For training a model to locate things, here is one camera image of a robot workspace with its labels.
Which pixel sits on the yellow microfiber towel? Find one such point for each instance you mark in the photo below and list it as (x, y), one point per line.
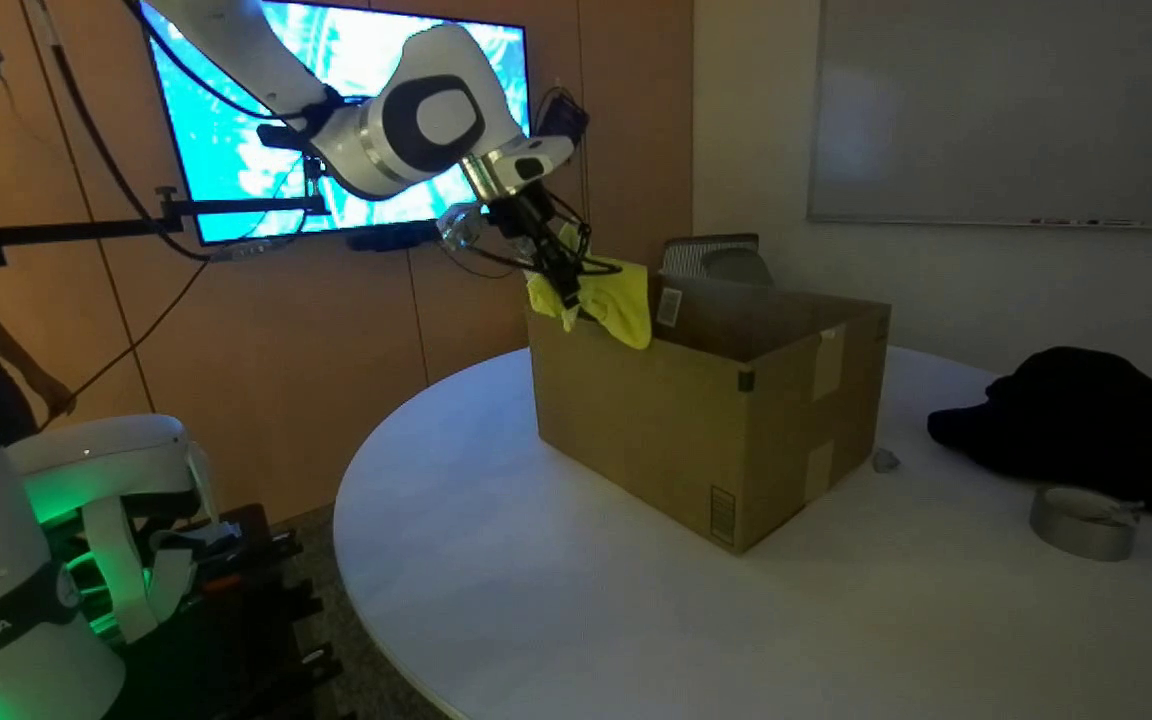
(617, 302)

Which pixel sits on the black cloth bundle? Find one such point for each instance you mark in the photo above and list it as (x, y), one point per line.
(1063, 417)

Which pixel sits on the wall-mounted tv screen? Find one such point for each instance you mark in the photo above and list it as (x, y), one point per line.
(220, 131)

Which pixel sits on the white wall whiteboard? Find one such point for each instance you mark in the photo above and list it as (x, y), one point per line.
(987, 114)

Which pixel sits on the open cardboard box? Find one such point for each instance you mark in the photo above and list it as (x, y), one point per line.
(737, 413)

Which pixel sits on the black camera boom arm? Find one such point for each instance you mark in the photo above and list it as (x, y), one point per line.
(175, 214)

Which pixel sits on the small clear plastic piece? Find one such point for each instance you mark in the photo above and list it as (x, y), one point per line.
(885, 462)

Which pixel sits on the black wall power adapter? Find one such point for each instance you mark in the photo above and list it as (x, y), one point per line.
(562, 114)

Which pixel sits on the grey tape roll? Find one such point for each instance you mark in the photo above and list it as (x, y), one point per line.
(1087, 522)

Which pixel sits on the small grey wrist camera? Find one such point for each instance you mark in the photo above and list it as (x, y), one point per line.
(460, 231)

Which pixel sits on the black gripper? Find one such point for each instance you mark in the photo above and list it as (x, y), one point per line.
(547, 233)

